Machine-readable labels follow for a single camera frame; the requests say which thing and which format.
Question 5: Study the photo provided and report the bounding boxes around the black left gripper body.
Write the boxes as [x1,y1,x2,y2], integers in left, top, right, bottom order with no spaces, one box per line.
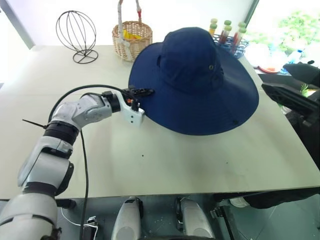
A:
[121,85,140,112]

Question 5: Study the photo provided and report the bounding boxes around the navy blue wide-brim hat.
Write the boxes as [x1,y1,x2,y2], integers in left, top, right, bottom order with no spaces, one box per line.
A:
[128,26,260,136]

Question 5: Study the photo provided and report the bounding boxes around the yellow item in basket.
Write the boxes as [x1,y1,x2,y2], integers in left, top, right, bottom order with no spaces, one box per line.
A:
[122,29,142,41]

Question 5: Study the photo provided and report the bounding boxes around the green-capped tube with orange liquid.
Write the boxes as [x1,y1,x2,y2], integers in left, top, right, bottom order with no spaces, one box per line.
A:
[208,17,218,36]

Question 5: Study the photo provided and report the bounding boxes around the black zip tie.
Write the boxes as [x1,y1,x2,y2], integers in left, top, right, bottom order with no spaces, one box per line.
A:
[21,119,49,130]

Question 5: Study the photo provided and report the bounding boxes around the green-capped tube with red liquid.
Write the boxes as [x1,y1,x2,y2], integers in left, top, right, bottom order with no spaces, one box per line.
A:
[232,21,247,51]
[218,19,233,45]

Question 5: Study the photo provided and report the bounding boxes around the blue test tube rack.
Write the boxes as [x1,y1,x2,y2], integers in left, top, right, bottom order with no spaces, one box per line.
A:
[212,33,250,59]

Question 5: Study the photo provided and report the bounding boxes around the silver rounded robot leg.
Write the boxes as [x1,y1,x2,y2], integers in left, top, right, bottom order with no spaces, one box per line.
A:
[110,196,144,240]
[174,196,216,240]

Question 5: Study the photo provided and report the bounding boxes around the red plate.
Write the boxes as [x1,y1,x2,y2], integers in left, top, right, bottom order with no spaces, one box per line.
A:
[258,65,280,74]

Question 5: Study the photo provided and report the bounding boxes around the black chair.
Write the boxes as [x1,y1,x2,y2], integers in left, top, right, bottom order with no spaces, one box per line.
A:
[261,59,320,208]

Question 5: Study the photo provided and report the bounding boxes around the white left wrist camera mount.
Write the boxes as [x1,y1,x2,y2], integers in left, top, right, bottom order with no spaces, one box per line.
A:
[116,90,146,126]

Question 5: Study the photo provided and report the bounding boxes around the wicker basket with wrapped handle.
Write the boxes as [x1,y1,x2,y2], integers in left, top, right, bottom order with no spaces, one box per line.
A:
[111,0,153,63]

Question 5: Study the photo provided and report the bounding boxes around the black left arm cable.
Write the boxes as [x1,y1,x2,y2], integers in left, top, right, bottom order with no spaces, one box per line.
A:
[48,84,126,240]

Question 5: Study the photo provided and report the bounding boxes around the black wire hat stand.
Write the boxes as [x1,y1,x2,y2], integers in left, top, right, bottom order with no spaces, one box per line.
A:
[55,10,99,65]

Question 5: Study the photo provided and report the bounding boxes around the thin white floor cable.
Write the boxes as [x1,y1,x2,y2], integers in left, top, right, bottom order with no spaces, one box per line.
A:
[60,206,99,230]

